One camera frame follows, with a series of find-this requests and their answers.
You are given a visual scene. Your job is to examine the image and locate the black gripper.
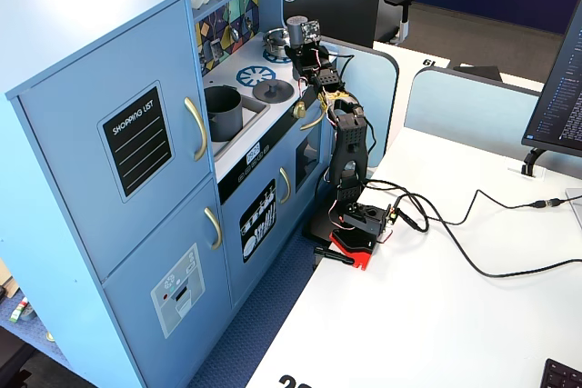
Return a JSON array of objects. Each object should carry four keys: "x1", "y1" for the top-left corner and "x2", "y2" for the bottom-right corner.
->
[{"x1": 285, "y1": 40, "x2": 334, "y2": 84}]

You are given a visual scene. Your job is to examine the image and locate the gray salt shaker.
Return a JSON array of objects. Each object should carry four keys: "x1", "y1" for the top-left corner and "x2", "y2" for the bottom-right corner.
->
[{"x1": 285, "y1": 15, "x2": 306, "y2": 48}]

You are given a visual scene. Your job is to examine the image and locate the red and black robot base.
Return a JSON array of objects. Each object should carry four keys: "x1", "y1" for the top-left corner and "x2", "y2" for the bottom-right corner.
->
[{"x1": 327, "y1": 200, "x2": 401, "y2": 272}]

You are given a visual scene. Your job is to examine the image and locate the shiny metal pot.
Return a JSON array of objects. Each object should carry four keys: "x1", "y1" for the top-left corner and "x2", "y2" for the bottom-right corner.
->
[{"x1": 262, "y1": 27, "x2": 292, "y2": 56}]

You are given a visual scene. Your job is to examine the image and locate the dark gray pot lid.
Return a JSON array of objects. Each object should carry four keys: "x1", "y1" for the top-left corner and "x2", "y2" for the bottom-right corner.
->
[{"x1": 252, "y1": 78, "x2": 295, "y2": 104}]

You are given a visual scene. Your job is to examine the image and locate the black Dell monitor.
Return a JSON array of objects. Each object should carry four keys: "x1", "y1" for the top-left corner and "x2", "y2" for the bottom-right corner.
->
[{"x1": 281, "y1": 0, "x2": 383, "y2": 49}]

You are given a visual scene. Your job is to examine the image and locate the rounded light blue desk divider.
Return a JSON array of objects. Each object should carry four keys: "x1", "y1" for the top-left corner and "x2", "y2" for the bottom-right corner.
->
[{"x1": 317, "y1": 36, "x2": 400, "y2": 170}]

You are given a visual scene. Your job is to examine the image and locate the dark gray pot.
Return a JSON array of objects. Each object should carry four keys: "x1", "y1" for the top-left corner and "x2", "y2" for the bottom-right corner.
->
[{"x1": 203, "y1": 85, "x2": 245, "y2": 143}]

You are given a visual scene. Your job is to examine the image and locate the wide light blue desk divider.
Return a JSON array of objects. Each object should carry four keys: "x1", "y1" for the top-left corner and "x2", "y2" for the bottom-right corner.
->
[{"x1": 403, "y1": 65, "x2": 582, "y2": 180}]

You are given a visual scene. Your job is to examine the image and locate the black flat panel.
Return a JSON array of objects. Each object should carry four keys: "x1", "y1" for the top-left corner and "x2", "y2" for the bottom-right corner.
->
[{"x1": 302, "y1": 204, "x2": 340, "y2": 243}]

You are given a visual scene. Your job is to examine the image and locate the blue toy kitchen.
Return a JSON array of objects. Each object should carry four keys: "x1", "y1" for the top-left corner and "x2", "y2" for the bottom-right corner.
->
[{"x1": 0, "y1": 0, "x2": 338, "y2": 388}]

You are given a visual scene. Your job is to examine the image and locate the black table clamp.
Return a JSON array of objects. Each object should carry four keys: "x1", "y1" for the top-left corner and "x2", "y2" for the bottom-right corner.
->
[{"x1": 313, "y1": 244, "x2": 356, "y2": 267}]

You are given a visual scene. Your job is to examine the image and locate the black monitor stand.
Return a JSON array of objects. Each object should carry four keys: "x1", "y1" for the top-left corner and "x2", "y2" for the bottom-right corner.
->
[{"x1": 521, "y1": 147, "x2": 549, "y2": 176}]

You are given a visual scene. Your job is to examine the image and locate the monitor showing code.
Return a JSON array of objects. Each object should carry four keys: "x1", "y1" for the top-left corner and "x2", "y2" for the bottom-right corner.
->
[{"x1": 521, "y1": 0, "x2": 582, "y2": 158}]

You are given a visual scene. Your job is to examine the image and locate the silver laptop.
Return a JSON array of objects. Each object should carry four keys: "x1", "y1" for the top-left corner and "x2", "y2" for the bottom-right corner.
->
[{"x1": 565, "y1": 186, "x2": 582, "y2": 222}]

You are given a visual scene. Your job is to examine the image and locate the brown cardboard box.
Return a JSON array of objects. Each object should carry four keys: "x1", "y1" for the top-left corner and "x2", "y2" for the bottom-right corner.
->
[{"x1": 0, "y1": 258, "x2": 22, "y2": 301}]

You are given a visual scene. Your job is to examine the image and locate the striped small box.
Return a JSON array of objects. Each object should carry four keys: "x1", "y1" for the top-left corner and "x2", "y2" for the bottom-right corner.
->
[{"x1": 8, "y1": 296, "x2": 29, "y2": 324}]

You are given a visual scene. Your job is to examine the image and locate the black keyboard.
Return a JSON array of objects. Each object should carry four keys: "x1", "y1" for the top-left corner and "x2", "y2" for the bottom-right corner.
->
[{"x1": 539, "y1": 358, "x2": 582, "y2": 388}]

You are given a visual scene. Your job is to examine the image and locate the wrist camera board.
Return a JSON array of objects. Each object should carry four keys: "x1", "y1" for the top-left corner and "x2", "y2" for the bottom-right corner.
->
[{"x1": 300, "y1": 19, "x2": 323, "y2": 43}]

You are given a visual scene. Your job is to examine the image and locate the gold oven handle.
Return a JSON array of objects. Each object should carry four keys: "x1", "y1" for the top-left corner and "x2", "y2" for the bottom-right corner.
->
[{"x1": 298, "y1": 108, "x2": 326, "y2": 132}]

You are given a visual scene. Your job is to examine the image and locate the long gold fridge handle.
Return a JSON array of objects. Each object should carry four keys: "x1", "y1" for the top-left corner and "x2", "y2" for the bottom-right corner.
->
[{"x1": 183, "y1": 96, "x2": 209, "y2": 163}]

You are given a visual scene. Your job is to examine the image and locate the gold dishwasher door handle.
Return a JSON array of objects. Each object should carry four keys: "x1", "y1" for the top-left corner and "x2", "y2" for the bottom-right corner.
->
[{"x1": 278, "y1": 166, "x2": 293, "y2": 205}]

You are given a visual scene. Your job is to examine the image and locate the short gold freezer handle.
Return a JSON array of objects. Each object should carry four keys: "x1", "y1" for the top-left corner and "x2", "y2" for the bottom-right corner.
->
[{"x1": 203, "y1": 206, "x2": 224, "y2": 252}]

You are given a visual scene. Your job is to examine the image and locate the black USB cable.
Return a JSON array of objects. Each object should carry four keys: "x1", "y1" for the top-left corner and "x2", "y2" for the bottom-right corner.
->
[{"x1": 411, "y1": 188, "x2": 565, "y2": 228}]

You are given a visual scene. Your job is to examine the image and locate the long black power cable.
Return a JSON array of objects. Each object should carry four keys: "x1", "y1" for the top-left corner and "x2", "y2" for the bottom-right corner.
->
[{"x1": 363, "y1": 178, "x2": 582, "y2": 279}]

